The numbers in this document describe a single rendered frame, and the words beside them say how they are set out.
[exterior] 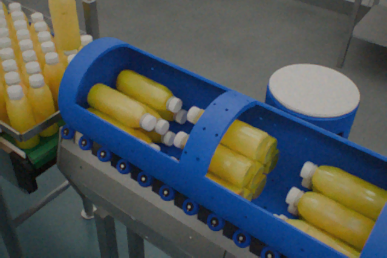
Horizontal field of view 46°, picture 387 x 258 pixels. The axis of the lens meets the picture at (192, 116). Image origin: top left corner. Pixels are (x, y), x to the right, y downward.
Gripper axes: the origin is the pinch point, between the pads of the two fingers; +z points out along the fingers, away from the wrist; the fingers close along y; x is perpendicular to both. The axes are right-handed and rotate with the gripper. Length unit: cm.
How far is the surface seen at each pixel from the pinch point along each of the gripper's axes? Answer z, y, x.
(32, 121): 39.1, -17.3, -1.3
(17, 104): 32.0, -19.4, 0.1
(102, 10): 149, 177, 191
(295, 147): 29, 14, -68
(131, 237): 103, 2, -18
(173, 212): 45, -12, -50
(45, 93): 33.0, -10.7, -0.4
